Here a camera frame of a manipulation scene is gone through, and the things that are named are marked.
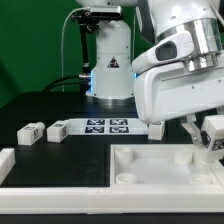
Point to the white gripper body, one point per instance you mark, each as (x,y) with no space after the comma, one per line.
(170,91)

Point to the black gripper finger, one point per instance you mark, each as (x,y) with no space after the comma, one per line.
(192,130)

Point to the white square tabletop panel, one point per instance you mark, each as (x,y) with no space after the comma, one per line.
(158,164)

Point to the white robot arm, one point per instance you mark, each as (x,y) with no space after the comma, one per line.
(113,78)

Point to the white U-shaped obstacle fence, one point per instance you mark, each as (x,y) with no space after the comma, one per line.
(115,198)

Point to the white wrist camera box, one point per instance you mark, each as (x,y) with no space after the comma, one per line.
(173,48)

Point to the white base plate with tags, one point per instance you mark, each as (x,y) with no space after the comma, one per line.
(107,126)

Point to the black camera on stand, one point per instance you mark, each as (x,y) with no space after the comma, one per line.
(88,19)

